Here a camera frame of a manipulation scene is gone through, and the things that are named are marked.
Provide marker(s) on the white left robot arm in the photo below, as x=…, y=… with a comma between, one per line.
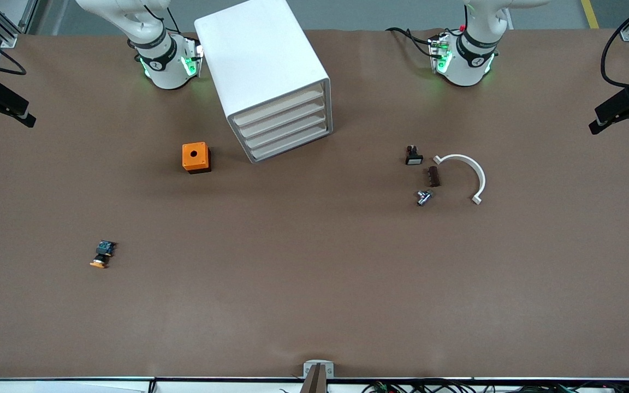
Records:
x=467, y=65

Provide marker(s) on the white table edge rail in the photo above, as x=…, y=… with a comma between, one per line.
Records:
x=74, y=385

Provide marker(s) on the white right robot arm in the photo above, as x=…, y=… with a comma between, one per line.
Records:
x=167, y=65

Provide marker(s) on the brown table cover sheet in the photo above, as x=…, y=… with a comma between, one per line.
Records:
x=314, y=284

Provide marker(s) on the small brown block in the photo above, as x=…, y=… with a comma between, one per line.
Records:
x=433, y=177

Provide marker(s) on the silver metal fitting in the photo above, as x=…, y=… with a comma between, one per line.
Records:
x=423, y=197

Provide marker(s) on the brown camera stand bar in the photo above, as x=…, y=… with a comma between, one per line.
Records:
x=317, y=382

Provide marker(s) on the grey metal table bracket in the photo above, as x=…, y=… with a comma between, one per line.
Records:
x=309, y=370

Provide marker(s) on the orange push button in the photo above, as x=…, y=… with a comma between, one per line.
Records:
x=101, y=255

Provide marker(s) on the black button with white cap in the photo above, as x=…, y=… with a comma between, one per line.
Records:
x=414, y=159

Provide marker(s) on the orange box with hole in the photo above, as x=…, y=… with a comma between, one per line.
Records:
x=194, y=155

